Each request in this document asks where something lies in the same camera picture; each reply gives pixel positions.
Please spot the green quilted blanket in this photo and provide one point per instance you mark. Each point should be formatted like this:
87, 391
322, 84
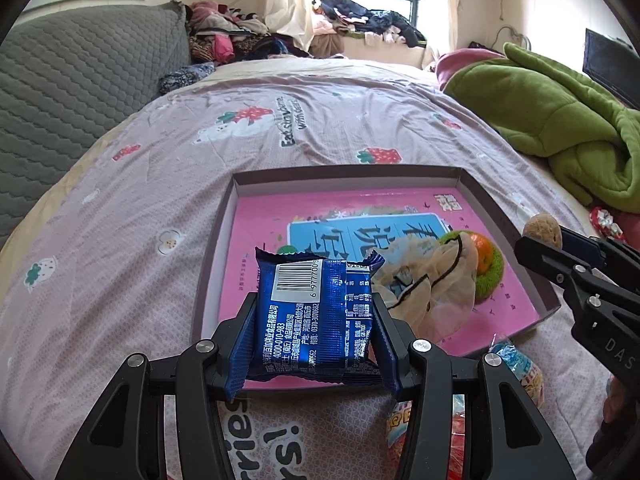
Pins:
545, 109

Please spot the large orange tangerine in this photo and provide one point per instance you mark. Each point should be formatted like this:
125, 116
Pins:
485, 252

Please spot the right hand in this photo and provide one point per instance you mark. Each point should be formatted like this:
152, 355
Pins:
617, 396

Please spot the clothes pile on windowsill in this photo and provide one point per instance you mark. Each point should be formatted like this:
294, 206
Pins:
348, 18

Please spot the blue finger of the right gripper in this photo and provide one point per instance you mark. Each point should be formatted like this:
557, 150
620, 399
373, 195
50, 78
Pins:
589, 249
552, 263

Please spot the dark patterned cloth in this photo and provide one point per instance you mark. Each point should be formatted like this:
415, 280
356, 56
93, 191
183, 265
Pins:
185, 76

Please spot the grey quilted headboard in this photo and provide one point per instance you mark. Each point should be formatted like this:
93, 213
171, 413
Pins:
67, 78

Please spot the grey shallow box tray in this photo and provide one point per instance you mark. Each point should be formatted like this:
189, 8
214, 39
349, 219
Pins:
334, 178

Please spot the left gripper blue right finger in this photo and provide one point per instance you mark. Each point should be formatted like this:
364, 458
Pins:
505, 435

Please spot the pile of clothes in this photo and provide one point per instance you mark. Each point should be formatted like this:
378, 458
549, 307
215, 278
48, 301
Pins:
224, 35

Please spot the beige left curtain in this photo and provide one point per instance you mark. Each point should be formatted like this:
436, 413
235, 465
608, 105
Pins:
291, 18

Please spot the brown walnut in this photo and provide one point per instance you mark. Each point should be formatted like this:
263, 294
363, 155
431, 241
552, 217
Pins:
545, 228

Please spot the pink pillow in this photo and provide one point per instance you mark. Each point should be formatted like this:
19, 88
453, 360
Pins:
452, 62

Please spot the black television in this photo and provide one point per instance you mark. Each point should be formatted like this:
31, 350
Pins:
613, 65

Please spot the pink blue book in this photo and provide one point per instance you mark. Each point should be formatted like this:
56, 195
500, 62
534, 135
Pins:
344, 224

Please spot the blue red toy egg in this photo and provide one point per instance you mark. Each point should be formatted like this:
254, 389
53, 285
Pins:
526, 371

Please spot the blue snack packet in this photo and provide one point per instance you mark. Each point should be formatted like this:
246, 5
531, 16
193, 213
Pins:
313, 318

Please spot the red wrapped candy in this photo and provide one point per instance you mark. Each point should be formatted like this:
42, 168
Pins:
605, 225

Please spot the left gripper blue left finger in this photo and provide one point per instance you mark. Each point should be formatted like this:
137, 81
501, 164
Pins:
211, 371

